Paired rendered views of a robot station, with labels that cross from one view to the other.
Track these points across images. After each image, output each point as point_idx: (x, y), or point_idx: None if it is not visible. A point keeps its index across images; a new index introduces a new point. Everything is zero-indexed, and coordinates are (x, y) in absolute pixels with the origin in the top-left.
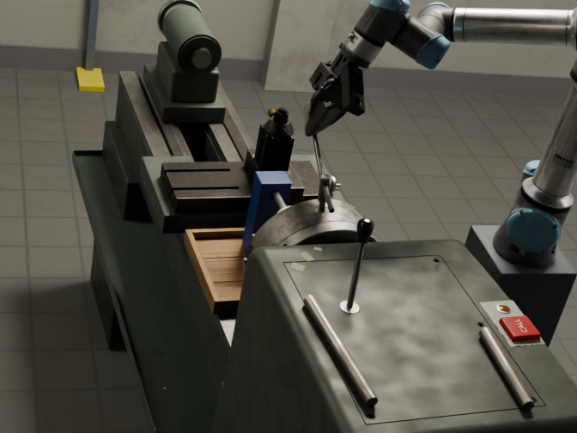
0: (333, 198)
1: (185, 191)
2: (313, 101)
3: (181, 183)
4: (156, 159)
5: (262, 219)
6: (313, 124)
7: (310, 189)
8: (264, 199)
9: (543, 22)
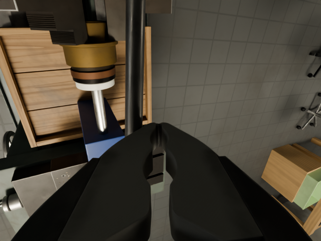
0: (5, 187)
1: (156, 153)
2: (288, 218)
3: (156, 161)
4: (156, 190)
5: (106, 115)
6: (176, 139)
7: (37, 183)
8: (113, 125)
9: None
